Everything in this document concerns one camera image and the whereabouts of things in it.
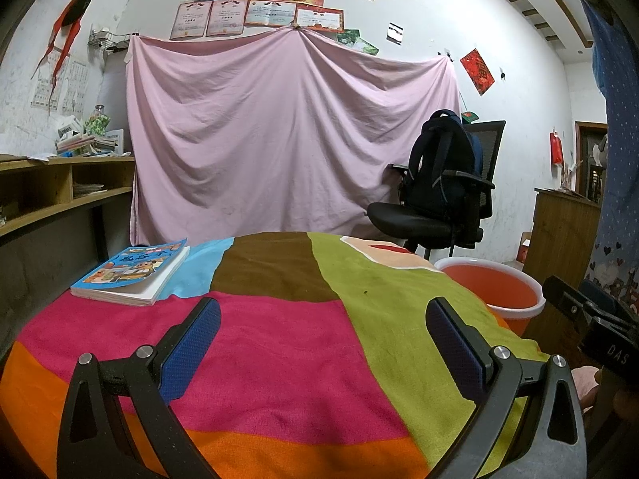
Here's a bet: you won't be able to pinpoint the red hanging wall ornament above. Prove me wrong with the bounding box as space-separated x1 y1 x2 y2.
31 0 92 91

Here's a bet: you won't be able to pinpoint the pink hanging sheet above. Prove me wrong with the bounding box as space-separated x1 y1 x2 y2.
125 27 462 247

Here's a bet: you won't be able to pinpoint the colourful striped blanket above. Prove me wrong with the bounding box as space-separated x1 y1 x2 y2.
0 231 565 479

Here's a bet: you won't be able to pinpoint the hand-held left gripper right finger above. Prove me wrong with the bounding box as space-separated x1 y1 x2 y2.
426 297 589 479

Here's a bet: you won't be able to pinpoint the glass jar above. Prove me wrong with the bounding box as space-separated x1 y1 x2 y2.
85 104 111 135

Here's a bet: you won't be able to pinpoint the dark blue backpack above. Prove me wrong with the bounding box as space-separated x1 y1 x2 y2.
402 109 484 210

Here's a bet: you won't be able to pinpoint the wooden shelf desk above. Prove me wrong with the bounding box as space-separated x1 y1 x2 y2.
0 154 137 350

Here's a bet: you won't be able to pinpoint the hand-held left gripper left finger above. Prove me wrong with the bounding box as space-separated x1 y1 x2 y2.
56 297 222 479

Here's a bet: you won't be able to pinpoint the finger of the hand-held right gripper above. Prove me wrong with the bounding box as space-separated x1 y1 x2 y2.
579 279 631 317
542 275 595 326

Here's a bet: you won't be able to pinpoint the wooden door frame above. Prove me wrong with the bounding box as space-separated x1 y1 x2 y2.
574 121 610 205

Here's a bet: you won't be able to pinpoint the black office chair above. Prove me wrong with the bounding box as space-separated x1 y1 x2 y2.
367 120 506 260

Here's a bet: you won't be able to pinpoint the stack of books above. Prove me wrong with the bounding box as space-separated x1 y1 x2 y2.
56 132 118 156

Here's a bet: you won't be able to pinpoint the wooden cabinet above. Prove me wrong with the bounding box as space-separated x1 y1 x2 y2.
524 187 602 340

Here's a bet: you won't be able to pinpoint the blue dotted curtain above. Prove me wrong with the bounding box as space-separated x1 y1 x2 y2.
574 0 639 310

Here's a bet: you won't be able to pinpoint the red diamond paper hanging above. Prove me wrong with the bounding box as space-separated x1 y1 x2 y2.
459 48 495 97

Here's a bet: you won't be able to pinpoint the metal wire wall rack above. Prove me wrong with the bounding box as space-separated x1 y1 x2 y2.
89 24 133 53

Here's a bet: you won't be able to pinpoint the red plastic basin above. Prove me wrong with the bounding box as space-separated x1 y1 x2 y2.
433 257 546 335

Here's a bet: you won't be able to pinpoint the green wall cards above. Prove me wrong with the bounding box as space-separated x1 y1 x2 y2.
335 28 380 57

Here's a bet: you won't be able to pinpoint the group of wall certificates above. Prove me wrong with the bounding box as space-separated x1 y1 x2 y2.
170 0 375 41

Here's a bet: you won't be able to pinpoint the paper wall calendar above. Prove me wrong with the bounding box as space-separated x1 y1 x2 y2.
31 57 89 113

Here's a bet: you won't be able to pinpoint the illustrated picture book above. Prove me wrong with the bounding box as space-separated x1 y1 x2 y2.
70 238 191 307

